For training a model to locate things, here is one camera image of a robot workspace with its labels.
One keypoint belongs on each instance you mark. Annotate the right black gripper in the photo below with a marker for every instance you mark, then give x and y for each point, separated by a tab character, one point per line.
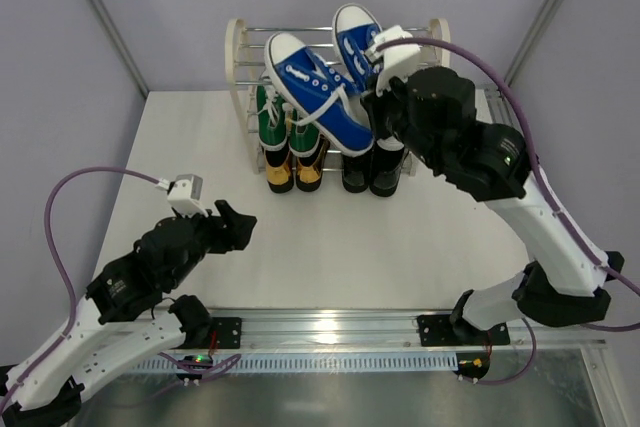
392	110

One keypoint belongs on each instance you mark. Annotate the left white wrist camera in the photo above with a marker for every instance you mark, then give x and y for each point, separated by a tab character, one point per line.
184	194

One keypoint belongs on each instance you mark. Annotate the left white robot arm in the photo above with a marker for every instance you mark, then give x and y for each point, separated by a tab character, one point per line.
49	388

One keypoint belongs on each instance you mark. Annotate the black leather shoe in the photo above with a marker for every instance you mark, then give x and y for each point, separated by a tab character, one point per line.
356	172
386	169

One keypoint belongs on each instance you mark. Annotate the gold loafer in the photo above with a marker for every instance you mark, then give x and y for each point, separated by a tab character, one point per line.
309	170
278	168

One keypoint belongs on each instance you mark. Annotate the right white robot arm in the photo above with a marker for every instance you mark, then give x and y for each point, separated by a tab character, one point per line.
561	286

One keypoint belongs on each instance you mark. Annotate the left aluminium frame post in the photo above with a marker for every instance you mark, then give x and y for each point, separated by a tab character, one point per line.
109	28

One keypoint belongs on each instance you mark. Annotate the right side aluminium rail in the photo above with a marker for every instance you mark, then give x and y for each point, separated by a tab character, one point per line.
499	108

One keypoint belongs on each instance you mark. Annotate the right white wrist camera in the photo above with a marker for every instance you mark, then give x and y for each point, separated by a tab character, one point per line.
398	61

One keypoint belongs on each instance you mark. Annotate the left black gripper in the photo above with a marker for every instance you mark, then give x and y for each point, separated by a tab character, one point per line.
220	231

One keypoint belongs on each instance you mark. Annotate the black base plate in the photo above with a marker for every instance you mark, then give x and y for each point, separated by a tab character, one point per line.
223	333
436	330

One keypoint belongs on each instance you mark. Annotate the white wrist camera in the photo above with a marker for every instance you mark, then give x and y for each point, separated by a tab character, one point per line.
184	194
398	61

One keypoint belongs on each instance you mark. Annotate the white shoe rack chrome bars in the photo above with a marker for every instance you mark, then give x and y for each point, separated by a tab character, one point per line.
244	66

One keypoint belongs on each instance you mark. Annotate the white sneaker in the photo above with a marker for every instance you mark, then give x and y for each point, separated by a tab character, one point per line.
390	144

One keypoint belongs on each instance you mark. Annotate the aluminium frame post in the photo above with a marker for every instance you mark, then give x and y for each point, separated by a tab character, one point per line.
109	28
544	15

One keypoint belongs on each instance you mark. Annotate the slotted grey cable duct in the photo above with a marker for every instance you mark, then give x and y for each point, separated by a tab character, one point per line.
334	362

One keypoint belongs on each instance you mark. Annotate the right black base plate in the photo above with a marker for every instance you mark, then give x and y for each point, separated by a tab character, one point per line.
436	330

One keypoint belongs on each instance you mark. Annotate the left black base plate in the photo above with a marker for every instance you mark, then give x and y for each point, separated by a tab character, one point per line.
223	333

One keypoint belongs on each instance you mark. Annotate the aluminium mounting rail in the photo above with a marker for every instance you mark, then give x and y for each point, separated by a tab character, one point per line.
341	330

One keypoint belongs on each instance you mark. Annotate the green canvas sneaker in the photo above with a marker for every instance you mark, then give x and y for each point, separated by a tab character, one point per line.
305	139
271	115

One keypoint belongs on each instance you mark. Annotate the right aluminium frame post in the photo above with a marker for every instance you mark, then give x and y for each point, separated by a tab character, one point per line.
544	15

